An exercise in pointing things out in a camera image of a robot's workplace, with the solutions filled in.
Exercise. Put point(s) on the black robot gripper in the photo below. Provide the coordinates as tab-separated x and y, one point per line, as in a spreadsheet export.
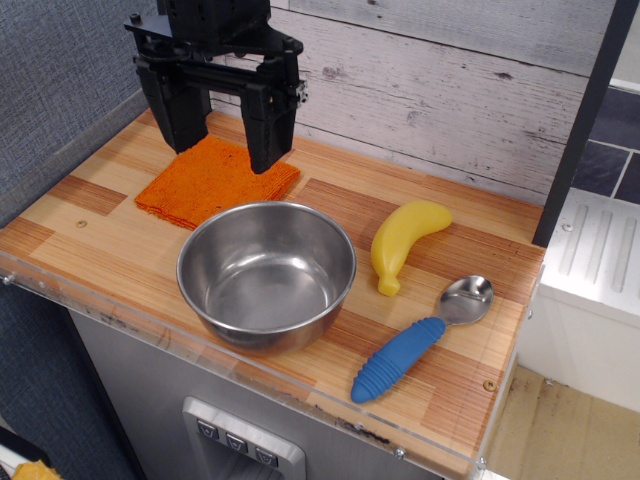
227	47

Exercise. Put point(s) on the stainless steel bowl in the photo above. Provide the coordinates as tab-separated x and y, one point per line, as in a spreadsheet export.
267	278

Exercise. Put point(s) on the blue handled metal spoon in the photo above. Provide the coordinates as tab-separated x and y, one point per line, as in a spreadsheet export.
465	301

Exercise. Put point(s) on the orange cloth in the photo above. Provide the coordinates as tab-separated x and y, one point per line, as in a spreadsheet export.
211	177

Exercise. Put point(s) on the yellow toy banana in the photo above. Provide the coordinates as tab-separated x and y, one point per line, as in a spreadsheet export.
397	235

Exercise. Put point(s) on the grey toy fridge cabinet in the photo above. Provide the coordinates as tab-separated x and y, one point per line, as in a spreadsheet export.
189	417

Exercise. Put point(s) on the yellow object bottom corner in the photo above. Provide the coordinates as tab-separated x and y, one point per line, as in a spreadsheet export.
35	471

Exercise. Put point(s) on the white toy sink unit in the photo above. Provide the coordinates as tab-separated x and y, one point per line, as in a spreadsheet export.
582	328

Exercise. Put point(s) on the black vertical post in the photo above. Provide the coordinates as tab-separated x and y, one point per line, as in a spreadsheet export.
606	60

